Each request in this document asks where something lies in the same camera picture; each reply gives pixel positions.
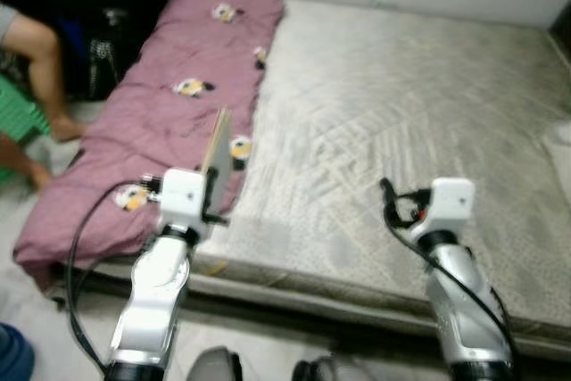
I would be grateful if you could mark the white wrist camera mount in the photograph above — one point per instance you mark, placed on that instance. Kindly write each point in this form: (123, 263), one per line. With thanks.
(183, 198)
(449, 202)

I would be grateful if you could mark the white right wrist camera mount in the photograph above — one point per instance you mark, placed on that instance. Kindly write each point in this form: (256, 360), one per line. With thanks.
(449, 202)

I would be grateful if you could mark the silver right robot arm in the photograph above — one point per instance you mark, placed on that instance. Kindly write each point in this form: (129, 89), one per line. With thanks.
(464, 301)

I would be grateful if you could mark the blue plastic basin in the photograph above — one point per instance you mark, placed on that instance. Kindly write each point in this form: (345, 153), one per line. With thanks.
(13, 359)

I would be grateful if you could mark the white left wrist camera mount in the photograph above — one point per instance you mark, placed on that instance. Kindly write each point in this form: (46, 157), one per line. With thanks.
(183, 198)

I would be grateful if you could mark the green plastic stool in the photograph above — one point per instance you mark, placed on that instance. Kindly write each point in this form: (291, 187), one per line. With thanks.
(18, 113)

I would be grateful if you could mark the dark bed frame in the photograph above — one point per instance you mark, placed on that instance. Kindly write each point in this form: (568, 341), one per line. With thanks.
(312, 323)

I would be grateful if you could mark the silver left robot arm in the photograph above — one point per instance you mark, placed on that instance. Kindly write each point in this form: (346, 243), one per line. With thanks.
(152, 301)

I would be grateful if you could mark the seated person in grey shorts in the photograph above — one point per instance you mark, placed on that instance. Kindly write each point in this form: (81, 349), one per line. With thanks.
(40, 60)

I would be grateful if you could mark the colourful yellow-edged children's book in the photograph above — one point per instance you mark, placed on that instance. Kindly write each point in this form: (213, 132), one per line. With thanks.
(217, 158)

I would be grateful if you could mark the white quilted mattress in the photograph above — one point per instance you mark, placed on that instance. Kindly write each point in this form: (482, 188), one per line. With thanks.
(384, 113)

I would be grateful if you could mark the grey left robot leg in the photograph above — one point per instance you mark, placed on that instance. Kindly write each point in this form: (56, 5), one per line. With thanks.
(214, 365)

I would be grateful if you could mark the pink cartoon print blanket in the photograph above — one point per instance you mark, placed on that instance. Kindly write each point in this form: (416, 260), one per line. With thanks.
(161, 60)

